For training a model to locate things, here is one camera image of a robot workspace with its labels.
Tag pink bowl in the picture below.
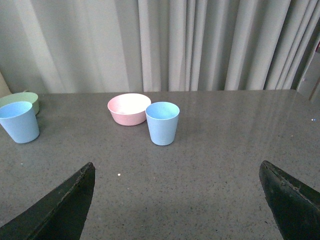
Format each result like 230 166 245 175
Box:
107 93 152 126

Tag blue cup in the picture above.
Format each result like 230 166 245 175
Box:
145 101 180 146
0 101 40 144

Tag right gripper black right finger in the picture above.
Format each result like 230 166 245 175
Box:
259 160 320 240

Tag green bowl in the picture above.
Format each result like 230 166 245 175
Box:
0 91 40 115

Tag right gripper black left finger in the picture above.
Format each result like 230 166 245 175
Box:
0 162 96 240

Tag grey curtain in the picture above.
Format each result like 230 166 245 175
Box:
0 0 320 93

